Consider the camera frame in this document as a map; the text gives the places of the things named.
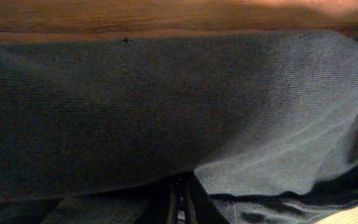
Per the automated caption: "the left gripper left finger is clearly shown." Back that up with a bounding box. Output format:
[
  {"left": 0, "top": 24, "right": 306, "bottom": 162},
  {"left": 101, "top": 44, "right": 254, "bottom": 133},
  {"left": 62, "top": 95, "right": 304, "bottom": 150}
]
[{"left": 134, "top": 178, "right": 179, "bottom": 224}]

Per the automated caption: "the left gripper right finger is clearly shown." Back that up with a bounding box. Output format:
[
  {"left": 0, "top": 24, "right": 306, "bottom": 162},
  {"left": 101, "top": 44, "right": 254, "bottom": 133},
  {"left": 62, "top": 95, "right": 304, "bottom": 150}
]
[{"left": 183, "top": 173, "right": 229, "bottom": 224}]

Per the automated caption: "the black t-shirt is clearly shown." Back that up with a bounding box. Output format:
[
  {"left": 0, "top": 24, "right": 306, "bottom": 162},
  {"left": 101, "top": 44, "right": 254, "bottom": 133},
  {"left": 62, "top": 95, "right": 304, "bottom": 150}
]
[{"left": 0, "top": 30, "right": 358, "bottom": 223}]

